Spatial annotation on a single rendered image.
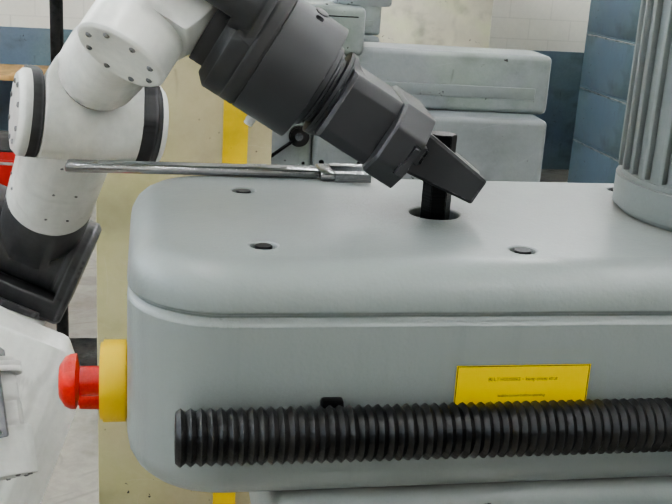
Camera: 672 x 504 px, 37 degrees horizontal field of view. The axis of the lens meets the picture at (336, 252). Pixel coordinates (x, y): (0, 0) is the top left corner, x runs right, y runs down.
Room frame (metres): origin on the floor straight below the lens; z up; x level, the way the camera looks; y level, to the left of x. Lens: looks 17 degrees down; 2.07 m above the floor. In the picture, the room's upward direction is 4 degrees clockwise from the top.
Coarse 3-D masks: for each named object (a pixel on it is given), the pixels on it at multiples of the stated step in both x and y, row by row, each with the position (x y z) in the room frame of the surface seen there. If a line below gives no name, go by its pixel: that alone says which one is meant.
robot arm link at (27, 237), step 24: (0, 192) 1.07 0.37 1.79; (0, 216) 1.04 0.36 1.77; (0, 240) 1.04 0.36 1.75; (24, 240) 1.01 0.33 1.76; (48, 240) 1.01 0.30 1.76; (72, 240) 1.03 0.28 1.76; (0, 264) 1.05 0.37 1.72; (24, 264) 1.04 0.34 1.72; (48, 264) 1.04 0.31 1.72; (48, 288) 1.06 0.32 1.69
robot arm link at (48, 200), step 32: (32, 96) 0.85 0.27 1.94; (160, 96) 0.91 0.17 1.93; (32, 128) 0.85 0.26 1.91; (160, 128) 0.89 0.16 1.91; (32, 160) 0.94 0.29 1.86; (64, 160) 0.92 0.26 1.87; (32, 192) 0.96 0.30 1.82; (64, 192) 0.96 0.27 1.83; (96, 192) 0.99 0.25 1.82; (32, 224) 0.99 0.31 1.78; (64, 224) 1.00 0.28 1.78
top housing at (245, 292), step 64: (192, 192) 0.74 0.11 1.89; (256, 192) 0.75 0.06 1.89; (320, 192) 0.76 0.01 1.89; (384, 192) 0.77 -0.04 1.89; (512, 192) 0.80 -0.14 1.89; (576, 192) 0.82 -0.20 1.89; (128, 256) 0.64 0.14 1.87; (192, 256) 0.58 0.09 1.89; (256, 256) 0.59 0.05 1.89; (320, 256) 0.59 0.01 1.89; (384, 256) 0.60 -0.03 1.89; (448, 256) 0.61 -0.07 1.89; (512, 256) 0.62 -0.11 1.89; (576, 256) 0.63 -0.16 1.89; (640, 256) 0.64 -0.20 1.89; (128, 320) 0.60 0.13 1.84; (192, 320) 0.56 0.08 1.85; (256, 320) 0.57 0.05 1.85; (320, 320) 0.57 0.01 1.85; (384, 320) 0.58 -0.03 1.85; (448, 320) 0.59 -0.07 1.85; (512, 320) 0.60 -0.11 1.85; (576, 320) 0.61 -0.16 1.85; (640, 320) 0.61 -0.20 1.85; (128, 384) 0.60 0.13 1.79; (192, 384) 0.56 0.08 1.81; (256, 384) 0.56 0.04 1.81; (320, 384) 0.57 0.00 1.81; (384, 384) 0.58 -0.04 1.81; (448, 384) 0.59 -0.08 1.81; (512, 384) 0.60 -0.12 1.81; (576, 384) 0.60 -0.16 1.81; (640, 384) 0.61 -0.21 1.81
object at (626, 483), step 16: (544, 480) 0.62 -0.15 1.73; (560, 480) 0.63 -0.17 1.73; (576, 480) 0.63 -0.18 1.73; (592, 480) 0.63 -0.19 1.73; (608, 480) 0.63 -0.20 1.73; (624, 480) 0.63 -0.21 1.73; (640, 480) 0.63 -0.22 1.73; (656, 480) 0.64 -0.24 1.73; (256, 496) 0.68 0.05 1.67; (272, 496) 0.60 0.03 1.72; (288, 496) 0.59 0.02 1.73; (304, 496) 0.59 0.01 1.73; (320, 496) 0.59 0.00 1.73; (336, 496) 0.59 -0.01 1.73; (352, 496) 0.59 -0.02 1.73; (368, 496) 0.59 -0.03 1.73; (384, 496) 0.60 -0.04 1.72; (400, 496) 0.60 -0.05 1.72; (416, 496) 0.60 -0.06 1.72; (432, 496) 0.60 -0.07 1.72; (448, 496) 0.60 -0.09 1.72; (464, 496) 0.61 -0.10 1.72; (480, 496) 0.61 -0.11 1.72; (496, 496) 0.61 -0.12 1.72; (512, 496) 0.61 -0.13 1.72; (528, 496) 0.61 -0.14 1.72; (544, 496) 0.62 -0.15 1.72; (560, 496) 0.62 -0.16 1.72; (576, 496) 0.62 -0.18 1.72; (592, 496) 0.62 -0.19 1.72; (608, 496) 0.62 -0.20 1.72; (624, 496) 0.63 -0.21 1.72; (640, 496) 0.63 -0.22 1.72; (656, 496) 0.63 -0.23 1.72
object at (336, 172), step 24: (72, 168) 0.77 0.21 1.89; (96, 168) 0.78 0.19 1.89; (120, 168) 0.78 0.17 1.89; (144, 168) 0.78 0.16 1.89; (168, 168) 0.79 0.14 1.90; (192, 168) 0.79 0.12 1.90; (216, 168) 0.79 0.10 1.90; (240, 168) 0.80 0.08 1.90; (264, 168) 0.80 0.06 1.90; (288, 168) 0.81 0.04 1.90; (312, 168) 0.81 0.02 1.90; (336, 168) 0.83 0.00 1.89; (360, 168) 0.83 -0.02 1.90
